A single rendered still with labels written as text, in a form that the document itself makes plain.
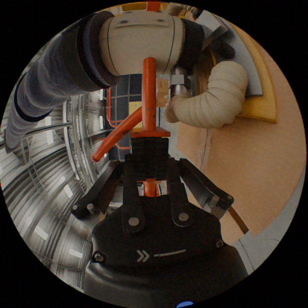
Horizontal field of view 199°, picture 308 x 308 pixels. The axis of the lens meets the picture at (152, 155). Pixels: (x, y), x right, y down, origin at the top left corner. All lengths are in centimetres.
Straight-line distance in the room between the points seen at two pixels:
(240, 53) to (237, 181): 18
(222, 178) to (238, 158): 5
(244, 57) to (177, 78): 12
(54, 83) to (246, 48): 29
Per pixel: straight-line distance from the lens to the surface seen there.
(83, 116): 587
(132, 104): 760
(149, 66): 16
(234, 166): 16
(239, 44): 17
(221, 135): 18
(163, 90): 177
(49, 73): 22
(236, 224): 35
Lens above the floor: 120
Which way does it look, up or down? 4 degrees down
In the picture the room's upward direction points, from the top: 92 degrees counter-clockwise
